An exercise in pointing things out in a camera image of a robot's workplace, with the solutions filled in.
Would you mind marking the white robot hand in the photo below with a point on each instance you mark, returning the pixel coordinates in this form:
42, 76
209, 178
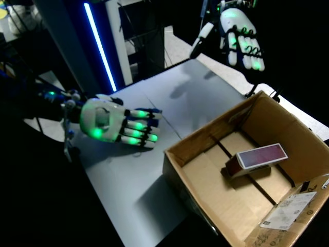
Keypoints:
235, 23
102, 121

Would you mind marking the small maroon box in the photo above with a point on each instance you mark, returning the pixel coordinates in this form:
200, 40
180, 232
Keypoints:
259, 157

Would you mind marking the open cardboard box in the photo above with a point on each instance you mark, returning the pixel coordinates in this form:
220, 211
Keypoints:
231, 195

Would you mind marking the black table clamp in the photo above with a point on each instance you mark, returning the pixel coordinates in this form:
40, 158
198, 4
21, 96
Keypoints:
277, 95
251, 91

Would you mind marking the blue light strip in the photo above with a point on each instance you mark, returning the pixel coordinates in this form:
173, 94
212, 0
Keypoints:
97, 41

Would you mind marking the black metal rack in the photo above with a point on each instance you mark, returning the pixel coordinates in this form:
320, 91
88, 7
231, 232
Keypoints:
146, 33

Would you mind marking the white bag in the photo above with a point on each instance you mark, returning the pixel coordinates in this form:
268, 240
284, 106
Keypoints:
21, 18

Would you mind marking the white shipping label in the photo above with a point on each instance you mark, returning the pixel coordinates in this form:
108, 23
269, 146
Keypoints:
289, 209

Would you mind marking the white frame post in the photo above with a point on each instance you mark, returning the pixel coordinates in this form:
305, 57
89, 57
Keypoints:
117, 38

